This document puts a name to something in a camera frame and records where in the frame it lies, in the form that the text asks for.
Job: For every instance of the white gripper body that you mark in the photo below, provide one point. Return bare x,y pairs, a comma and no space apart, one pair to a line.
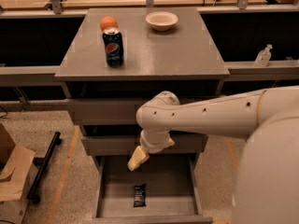
154,147

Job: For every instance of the dark blue rxbar wrapper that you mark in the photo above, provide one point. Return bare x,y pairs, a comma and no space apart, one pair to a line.
140,196

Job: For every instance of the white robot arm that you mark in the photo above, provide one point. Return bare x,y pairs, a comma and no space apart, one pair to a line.
267,183

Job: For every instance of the grey open bottom drawer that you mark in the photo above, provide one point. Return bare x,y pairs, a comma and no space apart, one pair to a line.
172,196

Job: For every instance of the grey middle drawer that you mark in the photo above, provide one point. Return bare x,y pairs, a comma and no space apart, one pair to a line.
126,144

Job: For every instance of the grey top drawer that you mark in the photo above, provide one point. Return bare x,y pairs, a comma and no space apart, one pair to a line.
104,111

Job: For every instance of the black metal bar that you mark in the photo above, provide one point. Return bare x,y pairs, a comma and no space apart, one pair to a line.
42,164

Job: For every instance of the blue pepsi can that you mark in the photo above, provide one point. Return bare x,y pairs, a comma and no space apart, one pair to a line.
112,38

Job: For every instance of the white paper bowl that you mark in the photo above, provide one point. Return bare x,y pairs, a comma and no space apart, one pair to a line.
161,21

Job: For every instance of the brown cardboard box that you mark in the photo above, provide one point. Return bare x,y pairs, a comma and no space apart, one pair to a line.
16,178

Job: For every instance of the clear sanitizer bottle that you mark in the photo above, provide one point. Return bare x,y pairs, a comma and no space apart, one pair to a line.
264,56

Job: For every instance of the orange fruit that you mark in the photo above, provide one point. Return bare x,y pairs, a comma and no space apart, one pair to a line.
108,22

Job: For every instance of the grey long bench rail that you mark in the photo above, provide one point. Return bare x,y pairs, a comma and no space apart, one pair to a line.
234,71

